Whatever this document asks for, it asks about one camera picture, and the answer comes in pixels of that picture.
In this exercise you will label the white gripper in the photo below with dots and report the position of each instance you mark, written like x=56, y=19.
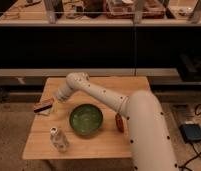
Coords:
x=63, y=93

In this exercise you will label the green ceramic bowl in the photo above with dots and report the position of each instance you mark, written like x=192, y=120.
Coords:
x=86, y=119

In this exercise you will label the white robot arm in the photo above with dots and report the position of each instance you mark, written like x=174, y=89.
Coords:
x=150, y=141

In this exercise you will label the brown snack bar box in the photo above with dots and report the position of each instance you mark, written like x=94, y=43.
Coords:
x=43, y=105

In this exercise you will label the wooden table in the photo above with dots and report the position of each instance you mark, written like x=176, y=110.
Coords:
x=108, y=142

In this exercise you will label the small brown oval object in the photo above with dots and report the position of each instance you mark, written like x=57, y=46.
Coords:
x=119, y=123

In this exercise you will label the long shelf bench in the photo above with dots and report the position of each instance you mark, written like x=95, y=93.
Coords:
x=100, y=13

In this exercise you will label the black power box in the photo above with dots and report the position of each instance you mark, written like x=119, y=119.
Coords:
x=190, y=132

